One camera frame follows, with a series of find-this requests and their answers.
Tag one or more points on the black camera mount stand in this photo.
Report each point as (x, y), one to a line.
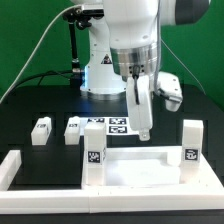
(76, 21)

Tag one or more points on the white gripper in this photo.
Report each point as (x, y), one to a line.
(139, 106)

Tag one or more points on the white U-shaped frame fence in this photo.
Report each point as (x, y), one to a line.
(205, 193)

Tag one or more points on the grey camera on stand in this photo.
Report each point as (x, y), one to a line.
(92, 9)

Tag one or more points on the white desk top tray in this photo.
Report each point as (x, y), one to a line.
(140, 167)

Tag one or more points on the fiducial marker sheet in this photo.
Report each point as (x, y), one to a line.
(114, 125)

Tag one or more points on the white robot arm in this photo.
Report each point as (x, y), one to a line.
(125, 52)

